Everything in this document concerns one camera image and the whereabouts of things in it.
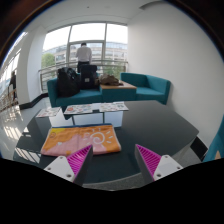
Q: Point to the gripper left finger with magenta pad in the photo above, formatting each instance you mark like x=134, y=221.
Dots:
x=72, y=168

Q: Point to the person at far left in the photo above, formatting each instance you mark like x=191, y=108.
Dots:
x=13, y=83

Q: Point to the left printed paper sheet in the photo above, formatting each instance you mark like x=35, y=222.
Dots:
x=48, y=112

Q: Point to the metal balcony railing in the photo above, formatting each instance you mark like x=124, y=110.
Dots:
x=114, y=67

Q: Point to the middle printed paper sheet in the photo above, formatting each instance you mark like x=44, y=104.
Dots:
x=78, y=109

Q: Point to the brown bag on sofa table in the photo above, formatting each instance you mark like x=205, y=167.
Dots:
x=107, y=79

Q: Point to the teal chair at right edge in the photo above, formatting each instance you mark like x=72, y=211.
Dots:
x=216, y=148

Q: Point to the person in white shirt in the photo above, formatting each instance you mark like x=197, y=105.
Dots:
x=84, y=55

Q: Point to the teal corner sofa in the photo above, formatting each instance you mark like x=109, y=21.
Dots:
x=140, y=87

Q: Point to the printed paper sheet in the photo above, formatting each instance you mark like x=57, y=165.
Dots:
x=48, y=112
x=112, y=107
x=78, y=109

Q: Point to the dark blue bag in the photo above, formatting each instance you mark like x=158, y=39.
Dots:
x=88, y=76

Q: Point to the black backpack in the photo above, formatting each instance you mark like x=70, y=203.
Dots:
x=68, y=82

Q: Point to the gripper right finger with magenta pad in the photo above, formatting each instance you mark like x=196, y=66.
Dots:
x=154, y=166

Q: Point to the right printed paper sheet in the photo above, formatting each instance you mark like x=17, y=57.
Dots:
x=112, y=107

